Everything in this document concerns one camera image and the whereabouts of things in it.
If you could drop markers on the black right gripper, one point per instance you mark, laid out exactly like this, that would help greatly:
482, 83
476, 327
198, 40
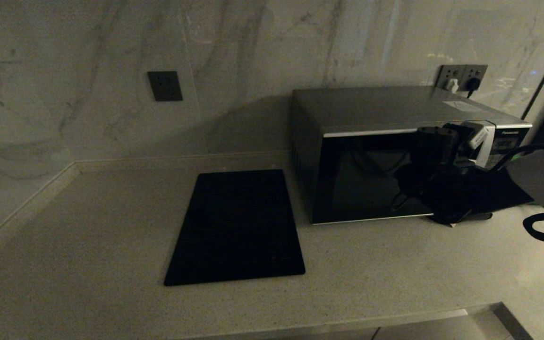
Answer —
435, 146

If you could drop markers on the black glass microwave door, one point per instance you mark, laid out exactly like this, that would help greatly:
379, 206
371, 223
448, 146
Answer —
357, 179

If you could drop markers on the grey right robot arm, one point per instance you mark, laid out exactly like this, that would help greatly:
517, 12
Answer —
489, 189

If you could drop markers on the silver microwave oven body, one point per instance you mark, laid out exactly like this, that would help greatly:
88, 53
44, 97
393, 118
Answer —
376, 106

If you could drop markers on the white power plug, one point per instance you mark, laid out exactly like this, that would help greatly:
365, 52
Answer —
452, 85

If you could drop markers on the black power plug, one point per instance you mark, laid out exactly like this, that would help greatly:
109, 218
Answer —
473, 84

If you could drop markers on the beige cabinet front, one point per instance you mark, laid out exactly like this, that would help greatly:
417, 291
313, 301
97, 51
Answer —
442, 328

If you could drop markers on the black induction cooktop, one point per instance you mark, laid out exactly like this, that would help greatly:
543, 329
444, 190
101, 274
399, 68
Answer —
234, 226

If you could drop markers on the dark grey single wall socket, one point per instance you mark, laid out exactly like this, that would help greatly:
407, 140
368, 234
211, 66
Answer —
165, 86

